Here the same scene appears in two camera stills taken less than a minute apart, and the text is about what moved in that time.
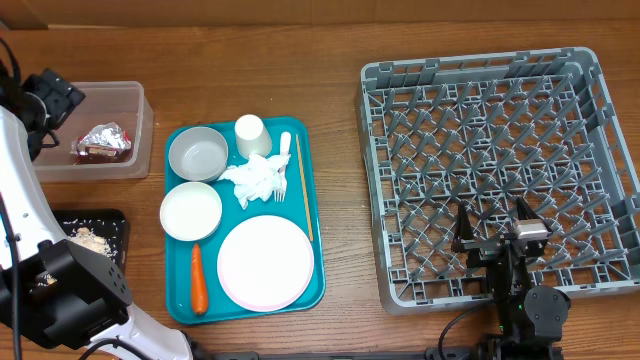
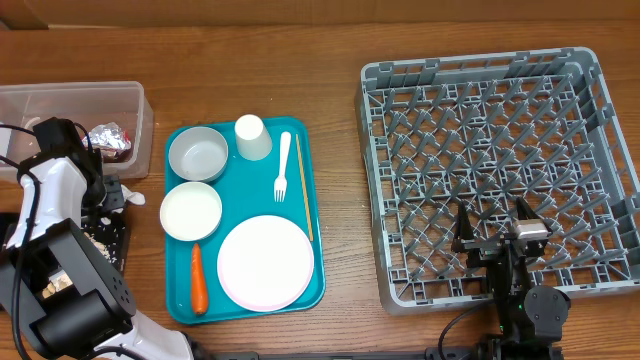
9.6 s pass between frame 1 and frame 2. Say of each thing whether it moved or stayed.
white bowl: stayed
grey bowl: stayed
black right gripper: stayed
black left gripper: moved
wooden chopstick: stayed
